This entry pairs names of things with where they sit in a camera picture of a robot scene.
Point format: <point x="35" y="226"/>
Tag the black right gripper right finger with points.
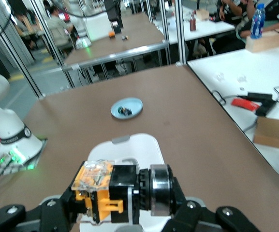
<point x="197" y="217"/>

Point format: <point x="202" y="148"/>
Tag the black yellow green battery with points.
<point x="124" y="111"/>

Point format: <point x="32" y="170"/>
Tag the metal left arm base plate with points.
<point x="36" y="157"/>

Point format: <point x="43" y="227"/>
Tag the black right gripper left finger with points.
<point x="33" y="220"/>

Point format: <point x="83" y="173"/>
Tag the seated person striped shirt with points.
<point x="57" y="26"/>

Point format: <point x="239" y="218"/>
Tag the light blue round plate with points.
<point x="135" y="106"/>

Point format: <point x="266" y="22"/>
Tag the blue water bottle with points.
<point x="257" y="24"/>

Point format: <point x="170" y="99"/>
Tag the white neighbouring robot arm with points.
<point x="81" y="24"/>

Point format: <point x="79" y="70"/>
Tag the white box with grey clips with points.
<point x="129" y="147"/>

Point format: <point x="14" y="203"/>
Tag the person in dark jacket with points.
<point x="236" y="12"/>

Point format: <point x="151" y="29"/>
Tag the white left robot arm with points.
<point x="6" y="120"/>

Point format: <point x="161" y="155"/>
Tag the brown bottle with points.
<point x="193" y="24"/>

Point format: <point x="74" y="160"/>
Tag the aluminium frame post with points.
<point x="165" y="24"/>
<point x="180" y="31"/>
<point x="52" y="43"/>
<point x="13" y="55"/>

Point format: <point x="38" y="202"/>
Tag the aluminium frame rail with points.
<point x="115" y="56"/>

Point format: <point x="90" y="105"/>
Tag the brown cardboard box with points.
<point x="274" y="133"/>

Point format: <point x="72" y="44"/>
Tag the red flat device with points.
<point x="245" y="104"/>

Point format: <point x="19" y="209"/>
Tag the small orange switch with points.
<point x="111" y="35"/>

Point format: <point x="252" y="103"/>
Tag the small dark switch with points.
<point x="125" y="38"/>

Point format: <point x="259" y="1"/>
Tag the black neighbouring robot gripper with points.
<point x="113" y="12"/>

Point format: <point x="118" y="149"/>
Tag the small cardboard box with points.
<point x="202" y="15"/>

